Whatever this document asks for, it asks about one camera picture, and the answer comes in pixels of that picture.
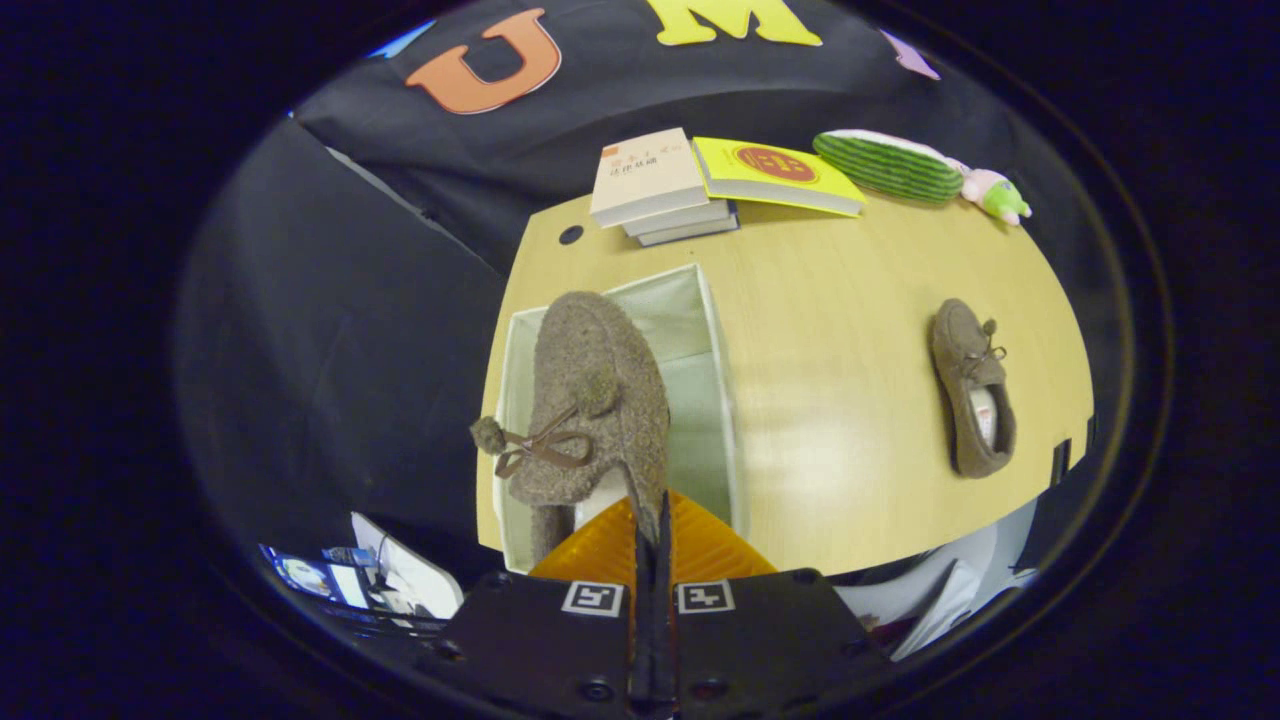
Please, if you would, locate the beige cover book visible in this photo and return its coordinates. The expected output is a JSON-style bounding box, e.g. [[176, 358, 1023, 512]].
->
[[589, 127, 711, 230]]

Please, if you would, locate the white paper sheet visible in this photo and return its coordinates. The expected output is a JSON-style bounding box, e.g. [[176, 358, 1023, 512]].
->
[[350, 512, 466, 619]]

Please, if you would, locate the blue-grey stacked book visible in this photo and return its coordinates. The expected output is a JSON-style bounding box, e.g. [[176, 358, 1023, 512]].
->
[[636, 208, 741, 248]]

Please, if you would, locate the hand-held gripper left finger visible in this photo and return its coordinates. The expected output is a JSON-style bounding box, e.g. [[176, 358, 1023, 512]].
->
[[420, 495, 651, 720]]

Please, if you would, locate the pale green fabric storage box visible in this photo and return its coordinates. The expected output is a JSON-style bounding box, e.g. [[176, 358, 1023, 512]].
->
[[495, 262, 746, 576]]

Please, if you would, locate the pink and green plush toy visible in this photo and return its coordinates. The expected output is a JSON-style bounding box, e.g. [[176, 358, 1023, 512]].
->
[[950, 165, 1033, 227]]

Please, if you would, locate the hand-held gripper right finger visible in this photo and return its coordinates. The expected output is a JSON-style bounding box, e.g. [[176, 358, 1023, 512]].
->
[[655, 490, 891, 720]]

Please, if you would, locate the watermelon slice plush pillow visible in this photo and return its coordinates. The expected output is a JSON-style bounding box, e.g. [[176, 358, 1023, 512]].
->
[[812, 129, 966, 206]]

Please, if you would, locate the black backdrop cloth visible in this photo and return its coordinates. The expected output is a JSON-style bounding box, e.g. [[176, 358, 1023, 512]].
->
[[175, 0, 1131, 561]]

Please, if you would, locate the white stacked book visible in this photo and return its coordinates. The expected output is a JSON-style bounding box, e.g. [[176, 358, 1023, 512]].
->
[[622, 198, 733, 238]]

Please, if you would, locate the yellow book with red label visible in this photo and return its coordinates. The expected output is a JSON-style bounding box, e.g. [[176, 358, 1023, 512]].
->
[[692, 136, 869, 218]]

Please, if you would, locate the blue printed packet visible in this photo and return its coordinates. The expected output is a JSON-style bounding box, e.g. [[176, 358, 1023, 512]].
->
[[260, 543, 376, 609]]

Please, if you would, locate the brown fuzzy shoe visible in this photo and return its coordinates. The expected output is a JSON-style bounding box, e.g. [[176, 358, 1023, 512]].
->
[[470, 290, 673, 561], [928, 298, 1018, 479]]

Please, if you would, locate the white cloth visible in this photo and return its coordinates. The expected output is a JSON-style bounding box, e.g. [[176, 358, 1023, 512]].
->
[[835, 500, 1041, 661]]

